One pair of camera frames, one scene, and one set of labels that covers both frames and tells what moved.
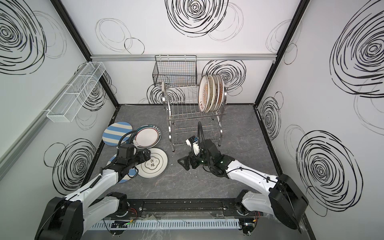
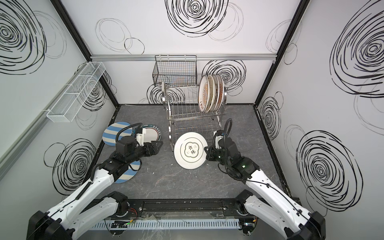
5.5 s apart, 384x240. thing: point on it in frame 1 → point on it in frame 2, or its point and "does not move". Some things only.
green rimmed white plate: x=147 y=136 does not move
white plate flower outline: x=154 y=167 → x=189 y=150
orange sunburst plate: x=203 y=93 does not move
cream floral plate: x=212 y=100 does not move
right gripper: x=190 y=161 → x=210 y=154
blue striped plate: x=131 y=173 does not move
